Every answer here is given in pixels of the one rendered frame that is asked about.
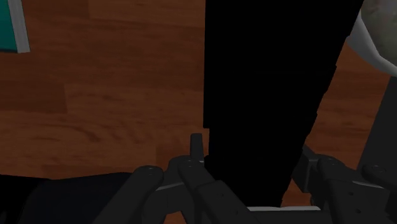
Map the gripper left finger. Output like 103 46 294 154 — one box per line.
92 133 259 224

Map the teal book with grey edge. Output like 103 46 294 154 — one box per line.
0 0 31 54

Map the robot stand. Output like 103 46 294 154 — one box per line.
202 0 365 208

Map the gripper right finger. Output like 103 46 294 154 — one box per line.
291 144 397 224

